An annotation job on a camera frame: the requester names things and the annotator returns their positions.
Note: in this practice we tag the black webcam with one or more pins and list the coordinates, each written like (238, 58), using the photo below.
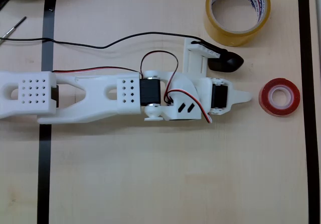
(228, 63)

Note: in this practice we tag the metal screwdriver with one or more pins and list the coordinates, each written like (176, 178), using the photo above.
(15, 28)

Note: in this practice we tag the black strap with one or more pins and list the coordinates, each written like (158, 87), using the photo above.
(47, 33)
(306, 108)

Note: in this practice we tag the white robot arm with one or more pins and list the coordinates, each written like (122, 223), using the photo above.
(95, 96)

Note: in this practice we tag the small red tape roll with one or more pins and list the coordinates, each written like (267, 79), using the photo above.
(265, 101)

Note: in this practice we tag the big yellow tape roll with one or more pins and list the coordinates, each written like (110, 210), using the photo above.
(218, 35)

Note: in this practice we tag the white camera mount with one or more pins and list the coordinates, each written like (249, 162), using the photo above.
(193, 63)

